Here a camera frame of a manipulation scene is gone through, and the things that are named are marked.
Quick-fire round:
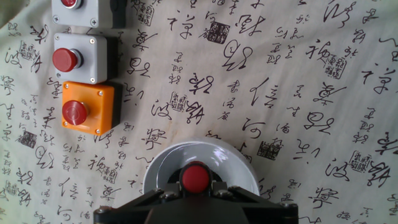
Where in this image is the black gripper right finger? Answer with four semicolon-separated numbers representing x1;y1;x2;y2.
210;181;299;224

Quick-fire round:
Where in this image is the grey box red mushroom button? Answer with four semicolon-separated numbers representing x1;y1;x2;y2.
52;32;119;85

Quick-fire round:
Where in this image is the beige calligraphy print tablecloth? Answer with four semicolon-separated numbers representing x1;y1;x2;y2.
0;0;398;224

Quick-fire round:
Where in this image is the black ladle with red ring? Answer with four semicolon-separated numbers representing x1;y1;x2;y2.
167;161;223;197

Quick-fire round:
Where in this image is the grey box flat red button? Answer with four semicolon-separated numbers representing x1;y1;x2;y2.
51;0;127;29

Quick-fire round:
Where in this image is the orange emergency stop box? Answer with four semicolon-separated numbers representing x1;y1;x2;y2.
61;80;123;136

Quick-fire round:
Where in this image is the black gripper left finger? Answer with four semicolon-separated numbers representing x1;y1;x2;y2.
93;182;186;224

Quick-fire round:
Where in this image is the white ceramic bowl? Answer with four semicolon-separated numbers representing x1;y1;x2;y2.
142;140;261;197

